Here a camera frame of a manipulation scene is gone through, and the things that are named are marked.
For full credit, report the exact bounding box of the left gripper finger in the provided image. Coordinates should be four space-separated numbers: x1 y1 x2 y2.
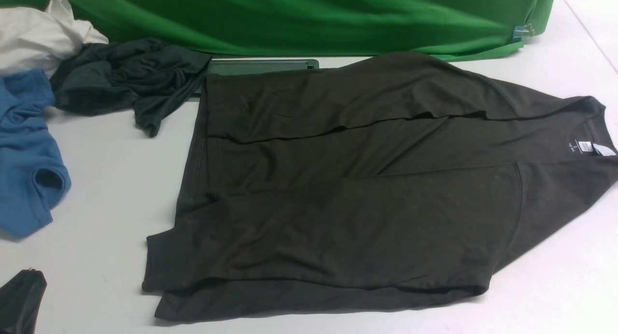
0 269 48 334

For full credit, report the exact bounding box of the gray long sleeve shirt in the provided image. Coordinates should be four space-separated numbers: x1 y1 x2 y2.
141 52 617 322

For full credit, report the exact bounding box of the blue t-shirt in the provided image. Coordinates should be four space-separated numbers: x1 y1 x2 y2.
0 69 71 240

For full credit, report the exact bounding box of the dark teal crumpled garment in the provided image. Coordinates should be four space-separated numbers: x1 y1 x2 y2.
50 39 211 138

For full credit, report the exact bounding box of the white crumpled garment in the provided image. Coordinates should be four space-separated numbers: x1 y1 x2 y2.
0 0 109 78

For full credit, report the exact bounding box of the green backdrop cloth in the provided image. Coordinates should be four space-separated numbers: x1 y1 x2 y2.
1 0 554 61

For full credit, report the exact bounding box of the blue binder clip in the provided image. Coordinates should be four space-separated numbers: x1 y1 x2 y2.
511 23 535 43

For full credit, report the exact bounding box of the metal table cable hatch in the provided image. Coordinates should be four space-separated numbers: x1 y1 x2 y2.
207 58 320 75

